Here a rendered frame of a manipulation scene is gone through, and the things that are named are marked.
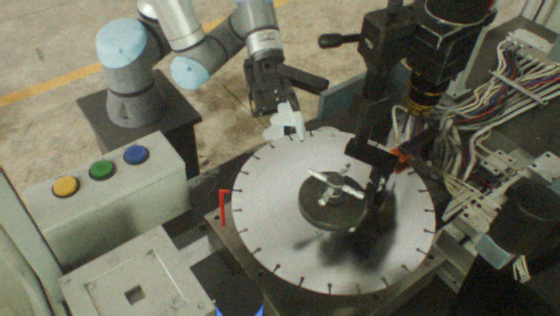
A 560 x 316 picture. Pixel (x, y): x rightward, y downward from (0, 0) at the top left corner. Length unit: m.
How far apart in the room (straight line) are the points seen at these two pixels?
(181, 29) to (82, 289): 0.50
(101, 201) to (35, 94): 1.84
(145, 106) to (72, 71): 1.60
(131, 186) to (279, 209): 0.29
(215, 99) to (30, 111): 0.92
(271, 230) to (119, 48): 0.57
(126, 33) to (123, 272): 0.57
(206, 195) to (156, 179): 0.18
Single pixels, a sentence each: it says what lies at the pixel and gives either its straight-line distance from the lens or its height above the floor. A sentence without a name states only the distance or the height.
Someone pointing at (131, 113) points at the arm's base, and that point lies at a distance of 1.19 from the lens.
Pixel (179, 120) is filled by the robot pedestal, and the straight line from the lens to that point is 1.21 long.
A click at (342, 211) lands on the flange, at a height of 0.96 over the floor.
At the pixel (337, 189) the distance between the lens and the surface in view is 0.73.
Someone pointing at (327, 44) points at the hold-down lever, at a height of 1.21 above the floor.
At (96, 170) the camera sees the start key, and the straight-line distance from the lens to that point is 0.91.
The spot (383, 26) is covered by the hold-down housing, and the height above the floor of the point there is 1.25.
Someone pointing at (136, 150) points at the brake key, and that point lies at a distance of 0.93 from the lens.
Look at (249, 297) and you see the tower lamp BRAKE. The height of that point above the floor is 1.16.
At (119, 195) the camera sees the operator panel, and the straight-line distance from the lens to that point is 0.88.
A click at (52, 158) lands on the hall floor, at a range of 2.29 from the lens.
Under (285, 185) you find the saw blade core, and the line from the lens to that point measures 0.79.
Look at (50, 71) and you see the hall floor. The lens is 2.81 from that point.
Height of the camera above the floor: 1.57
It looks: 48 degrees down
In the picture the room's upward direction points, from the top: straight up
